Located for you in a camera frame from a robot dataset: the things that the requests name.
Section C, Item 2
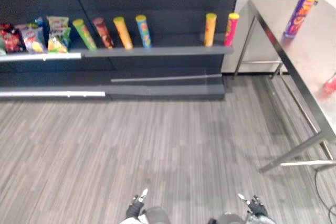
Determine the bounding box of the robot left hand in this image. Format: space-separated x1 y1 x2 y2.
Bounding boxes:
125 188 149 218

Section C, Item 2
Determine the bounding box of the dark red chips can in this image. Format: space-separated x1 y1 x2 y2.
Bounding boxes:
92 17 114 50

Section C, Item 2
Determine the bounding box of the green chips can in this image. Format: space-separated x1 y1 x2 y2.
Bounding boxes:
72 18 98 51

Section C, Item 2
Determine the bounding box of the white green snack bag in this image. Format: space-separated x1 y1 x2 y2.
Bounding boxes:
46 16 70 39

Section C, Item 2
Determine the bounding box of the yellow chips can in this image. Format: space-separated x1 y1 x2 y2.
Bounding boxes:
204 12 218 48

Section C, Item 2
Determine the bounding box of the dark grey shelf unit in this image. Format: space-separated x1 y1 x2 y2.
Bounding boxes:
0 0 243 102

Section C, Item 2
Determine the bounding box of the base shelf with white rail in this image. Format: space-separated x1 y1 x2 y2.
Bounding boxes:
0 84 106 101

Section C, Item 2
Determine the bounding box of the pink chips can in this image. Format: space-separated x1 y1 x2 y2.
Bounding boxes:
223 12 240 47

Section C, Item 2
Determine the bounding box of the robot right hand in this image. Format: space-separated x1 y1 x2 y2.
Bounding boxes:
237 193 269 217

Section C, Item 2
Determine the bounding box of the yellow green snack bag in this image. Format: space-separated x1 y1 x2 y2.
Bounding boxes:
47 27 71 54

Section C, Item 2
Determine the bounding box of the stainless steel table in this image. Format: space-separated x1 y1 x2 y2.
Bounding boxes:
233 0 336 174

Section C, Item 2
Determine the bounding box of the shelf board with white rail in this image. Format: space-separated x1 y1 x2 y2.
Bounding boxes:
0 52 82 62

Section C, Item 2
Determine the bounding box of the purple white snack bag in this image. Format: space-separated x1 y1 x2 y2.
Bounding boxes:
15 23 46 54

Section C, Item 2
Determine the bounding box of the black floor cable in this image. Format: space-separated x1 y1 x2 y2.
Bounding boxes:
314 164 336 220

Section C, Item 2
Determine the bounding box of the red gum container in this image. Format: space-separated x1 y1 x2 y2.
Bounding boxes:
322 72 336 98

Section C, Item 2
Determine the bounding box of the purple chips can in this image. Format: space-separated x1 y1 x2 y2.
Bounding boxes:
282 0 320 39

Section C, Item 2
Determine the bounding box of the blue chips can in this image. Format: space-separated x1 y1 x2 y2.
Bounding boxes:
135 14 153 49

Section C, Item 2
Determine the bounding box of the red snack bag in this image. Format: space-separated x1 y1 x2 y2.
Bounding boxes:
0 23 25 54

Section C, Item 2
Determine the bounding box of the dark grey base shelf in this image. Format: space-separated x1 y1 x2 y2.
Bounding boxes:
105 73 226 102

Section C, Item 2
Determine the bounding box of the orange chips can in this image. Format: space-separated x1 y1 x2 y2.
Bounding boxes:
113 16 134 50

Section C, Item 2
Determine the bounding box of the dark grey shelf board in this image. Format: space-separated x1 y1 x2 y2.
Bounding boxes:
83 45 234 58

